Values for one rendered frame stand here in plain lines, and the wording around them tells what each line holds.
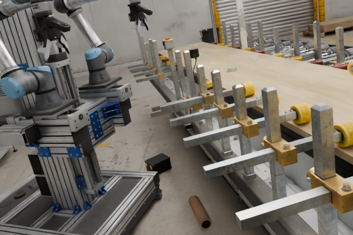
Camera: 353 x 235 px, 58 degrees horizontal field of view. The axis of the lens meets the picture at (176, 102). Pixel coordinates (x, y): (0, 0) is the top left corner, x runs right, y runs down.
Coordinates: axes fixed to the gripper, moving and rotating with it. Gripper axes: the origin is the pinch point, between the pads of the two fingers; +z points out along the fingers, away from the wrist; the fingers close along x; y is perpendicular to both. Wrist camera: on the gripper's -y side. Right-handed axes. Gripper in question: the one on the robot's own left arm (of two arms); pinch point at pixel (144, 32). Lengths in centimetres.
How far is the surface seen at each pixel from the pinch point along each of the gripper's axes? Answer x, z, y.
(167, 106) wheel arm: 54, 36, -34
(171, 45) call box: -23.1, 14.4, -8.0
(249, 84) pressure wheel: 28, 35, -72
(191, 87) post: 18, 37, -35
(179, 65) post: -2.4, 25.8, -20.8
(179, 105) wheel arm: 50, 37, -39
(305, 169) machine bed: 75, 59, -100
